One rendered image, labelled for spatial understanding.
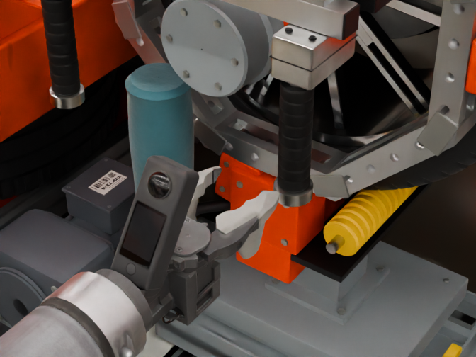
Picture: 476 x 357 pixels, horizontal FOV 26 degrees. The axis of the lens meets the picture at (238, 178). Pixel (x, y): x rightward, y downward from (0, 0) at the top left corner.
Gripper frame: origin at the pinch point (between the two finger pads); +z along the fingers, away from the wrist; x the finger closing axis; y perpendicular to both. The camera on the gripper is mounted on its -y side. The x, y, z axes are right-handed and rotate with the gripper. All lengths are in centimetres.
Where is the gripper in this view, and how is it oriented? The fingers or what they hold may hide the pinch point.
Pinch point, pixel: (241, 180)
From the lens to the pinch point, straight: 103.5
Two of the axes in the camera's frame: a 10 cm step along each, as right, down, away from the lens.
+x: 8.2, 3.5, -4.6
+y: 0.0, 8.0, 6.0
